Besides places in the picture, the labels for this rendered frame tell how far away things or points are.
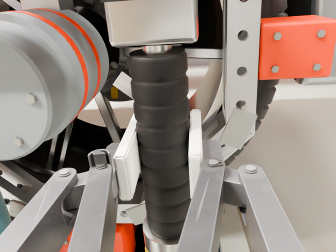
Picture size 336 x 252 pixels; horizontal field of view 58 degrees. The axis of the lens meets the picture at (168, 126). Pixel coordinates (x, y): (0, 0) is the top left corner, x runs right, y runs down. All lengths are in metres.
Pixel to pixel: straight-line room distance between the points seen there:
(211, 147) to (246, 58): 0.23
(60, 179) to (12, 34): 0.17
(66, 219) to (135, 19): 0.11
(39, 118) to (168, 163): 0.15
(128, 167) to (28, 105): 0.15
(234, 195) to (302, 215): 1.34
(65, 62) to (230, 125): 0.23
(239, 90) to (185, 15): 0.25
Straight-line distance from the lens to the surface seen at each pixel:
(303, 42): 0.41
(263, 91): 0.50
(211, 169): 0.16
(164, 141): 0.19
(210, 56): 0.50
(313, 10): 0.63
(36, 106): 0.29
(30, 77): 0.29
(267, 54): 0.40
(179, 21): 0.17
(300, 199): 1.59
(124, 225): 0.55
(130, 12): 0.17
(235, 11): 0.39
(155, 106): 0.18
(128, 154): 0.17
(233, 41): 0.39
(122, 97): 0.75
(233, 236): 1.34
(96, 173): 0.16
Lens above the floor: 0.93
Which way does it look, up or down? 24 degrees down
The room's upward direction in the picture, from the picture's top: 4 degrees counter-clockwise
